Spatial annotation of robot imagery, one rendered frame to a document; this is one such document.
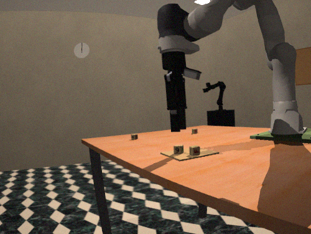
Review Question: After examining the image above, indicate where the tan flat mat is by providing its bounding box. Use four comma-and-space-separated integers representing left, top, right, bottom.
161, 148, 220, 161

